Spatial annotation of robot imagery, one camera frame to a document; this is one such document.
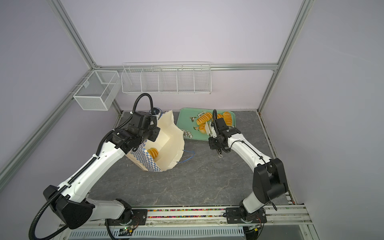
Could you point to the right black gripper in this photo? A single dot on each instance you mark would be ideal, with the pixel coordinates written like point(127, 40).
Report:
point(212, 145)

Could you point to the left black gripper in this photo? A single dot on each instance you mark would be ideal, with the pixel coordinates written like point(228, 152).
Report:
point(155, 132)

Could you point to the ridged yellow fake bread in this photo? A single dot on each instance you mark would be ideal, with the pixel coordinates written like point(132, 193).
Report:
point(228, 119)

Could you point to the blue checkered paper bag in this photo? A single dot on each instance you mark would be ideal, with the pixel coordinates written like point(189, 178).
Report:
point(170, 144)

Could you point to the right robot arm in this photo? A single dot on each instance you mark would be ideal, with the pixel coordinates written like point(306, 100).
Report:
point(269, 176)

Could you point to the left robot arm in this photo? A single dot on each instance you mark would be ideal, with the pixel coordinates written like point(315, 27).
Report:
point(70, 202)

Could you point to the flaky pastry fake bread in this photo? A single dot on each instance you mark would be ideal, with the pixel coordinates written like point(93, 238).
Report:
point(202, 128)

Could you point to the green floral tray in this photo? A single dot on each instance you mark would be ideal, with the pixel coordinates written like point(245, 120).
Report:
point(187, 123)

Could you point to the small white mesh basket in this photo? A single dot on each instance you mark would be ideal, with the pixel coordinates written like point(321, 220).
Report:
point(98, 90)

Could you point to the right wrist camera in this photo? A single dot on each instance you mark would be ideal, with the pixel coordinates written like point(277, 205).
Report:
point(220, 125)

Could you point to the long white wire basket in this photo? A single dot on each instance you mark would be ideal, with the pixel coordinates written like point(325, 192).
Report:
point(167, 78)

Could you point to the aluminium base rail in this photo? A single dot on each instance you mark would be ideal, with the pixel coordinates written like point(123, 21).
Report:
point(168, 223)

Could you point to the aluminium frame posts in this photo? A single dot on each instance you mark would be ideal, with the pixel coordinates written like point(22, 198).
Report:
point(34, 140)

